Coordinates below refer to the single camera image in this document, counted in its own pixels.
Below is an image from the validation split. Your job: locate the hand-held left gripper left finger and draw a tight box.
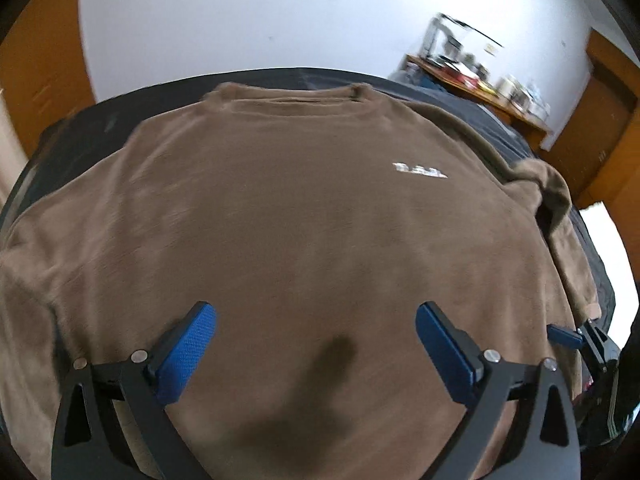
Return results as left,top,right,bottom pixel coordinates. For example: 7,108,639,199
51,301,221,480

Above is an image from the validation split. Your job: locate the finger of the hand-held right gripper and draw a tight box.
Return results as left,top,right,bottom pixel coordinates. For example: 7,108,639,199
547,319,621,376

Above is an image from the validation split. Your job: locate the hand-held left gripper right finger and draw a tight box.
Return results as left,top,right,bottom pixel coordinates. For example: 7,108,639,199
415,301,581,480

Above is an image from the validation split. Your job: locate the brown fleece sweater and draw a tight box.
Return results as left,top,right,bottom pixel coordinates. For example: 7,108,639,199
0,81,601,480

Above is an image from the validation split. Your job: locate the wooden door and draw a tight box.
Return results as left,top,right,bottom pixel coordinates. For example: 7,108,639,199
547,27,640,206
0,0,96,161

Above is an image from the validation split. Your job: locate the cluttered wooden desk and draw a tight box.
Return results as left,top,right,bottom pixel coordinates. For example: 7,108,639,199
405,54,553,151

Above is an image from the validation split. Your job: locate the glass tank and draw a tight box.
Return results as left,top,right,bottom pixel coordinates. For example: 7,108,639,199
425,12,503,61

